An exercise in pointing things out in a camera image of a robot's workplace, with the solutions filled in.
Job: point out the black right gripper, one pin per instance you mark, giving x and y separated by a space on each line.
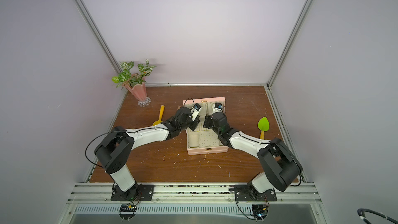
208 121

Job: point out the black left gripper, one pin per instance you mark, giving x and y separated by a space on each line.
195 123

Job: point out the pink jewelry box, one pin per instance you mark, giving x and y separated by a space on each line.
202 140

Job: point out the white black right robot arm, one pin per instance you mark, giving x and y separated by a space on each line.
280 167

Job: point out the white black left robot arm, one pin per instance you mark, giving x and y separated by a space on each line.
116 146

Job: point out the yellow plastic garden shovel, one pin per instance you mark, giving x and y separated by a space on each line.
161 112

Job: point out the plant in pink vase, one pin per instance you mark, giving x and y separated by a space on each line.
135 83

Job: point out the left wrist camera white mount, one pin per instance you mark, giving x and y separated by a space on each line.
196 110

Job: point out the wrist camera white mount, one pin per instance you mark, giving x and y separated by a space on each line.
196 110
218 107

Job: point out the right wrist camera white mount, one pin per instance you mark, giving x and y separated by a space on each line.
218 107

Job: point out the green trowel yellow handle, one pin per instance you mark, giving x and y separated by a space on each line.
263 126

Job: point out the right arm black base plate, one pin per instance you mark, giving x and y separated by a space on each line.
247 193

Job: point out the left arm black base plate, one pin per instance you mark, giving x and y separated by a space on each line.
138 192

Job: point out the right circuit board with wires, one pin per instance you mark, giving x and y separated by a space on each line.
255 212

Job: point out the circuit board with wires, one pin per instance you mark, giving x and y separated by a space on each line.
127 211
255 212

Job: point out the left circuit board with wires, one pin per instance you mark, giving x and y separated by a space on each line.
127 211

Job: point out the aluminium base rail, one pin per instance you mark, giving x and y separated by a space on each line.
186 198

